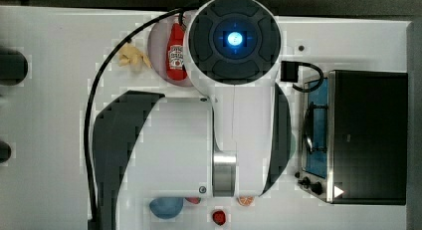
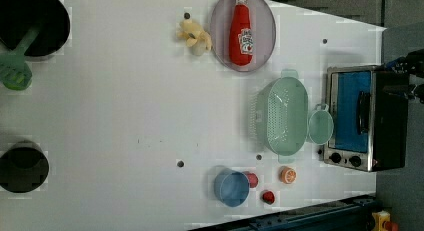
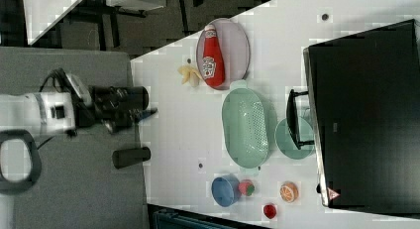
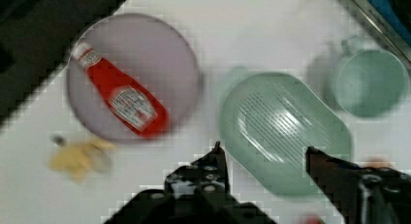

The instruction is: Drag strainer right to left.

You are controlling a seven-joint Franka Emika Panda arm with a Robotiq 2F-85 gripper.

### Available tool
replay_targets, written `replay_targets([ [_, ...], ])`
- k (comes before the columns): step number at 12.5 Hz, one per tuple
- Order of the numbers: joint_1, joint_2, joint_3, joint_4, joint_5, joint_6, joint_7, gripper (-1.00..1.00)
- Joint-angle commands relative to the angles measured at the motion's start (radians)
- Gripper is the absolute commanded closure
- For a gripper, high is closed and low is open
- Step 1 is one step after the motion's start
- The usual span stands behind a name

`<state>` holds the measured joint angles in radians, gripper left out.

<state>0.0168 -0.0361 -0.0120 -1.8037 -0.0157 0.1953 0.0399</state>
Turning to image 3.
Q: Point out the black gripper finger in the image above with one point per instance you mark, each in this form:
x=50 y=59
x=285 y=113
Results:
x=142 y=115

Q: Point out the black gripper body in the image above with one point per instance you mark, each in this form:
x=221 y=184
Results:
x=113 y=107

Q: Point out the green oval strainer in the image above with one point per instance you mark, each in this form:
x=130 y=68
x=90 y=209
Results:
x=245 y=128

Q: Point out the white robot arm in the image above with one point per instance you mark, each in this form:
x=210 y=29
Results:
x=55 y=113

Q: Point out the peeled toy banana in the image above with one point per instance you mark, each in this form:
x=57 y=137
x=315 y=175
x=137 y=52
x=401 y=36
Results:
x=190 y=75

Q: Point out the red ketchup bottle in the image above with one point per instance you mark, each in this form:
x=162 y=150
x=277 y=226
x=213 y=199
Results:
x=213 y=63

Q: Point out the blue bowl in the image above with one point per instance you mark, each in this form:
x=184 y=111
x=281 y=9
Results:
x=225 y=190

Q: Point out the grey round plate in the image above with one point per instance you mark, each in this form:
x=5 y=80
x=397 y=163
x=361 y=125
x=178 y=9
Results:
x=234 y=48

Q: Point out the toy strawberry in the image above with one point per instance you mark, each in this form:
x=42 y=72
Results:
x=246 y=187

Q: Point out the green cup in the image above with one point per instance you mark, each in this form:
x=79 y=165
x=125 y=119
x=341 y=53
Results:
x=284 y=141

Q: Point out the small red toy fruit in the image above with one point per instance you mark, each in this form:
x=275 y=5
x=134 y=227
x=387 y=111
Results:
x=269 y=211

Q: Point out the toy orange slice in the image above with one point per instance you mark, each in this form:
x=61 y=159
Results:
x=289 y=192

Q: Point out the black toaster oven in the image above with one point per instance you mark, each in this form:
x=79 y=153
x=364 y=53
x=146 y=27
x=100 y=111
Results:
x=364 y=98

